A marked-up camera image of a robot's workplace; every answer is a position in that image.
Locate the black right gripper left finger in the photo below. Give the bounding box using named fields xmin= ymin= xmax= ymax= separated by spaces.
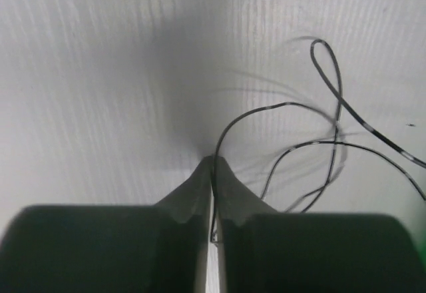
xmin=1 ymin=156 xmax=212 ymax=292

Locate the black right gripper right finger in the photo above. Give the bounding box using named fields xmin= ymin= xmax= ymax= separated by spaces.
xmin=212 ymin=156 xmax=425 ymax=292

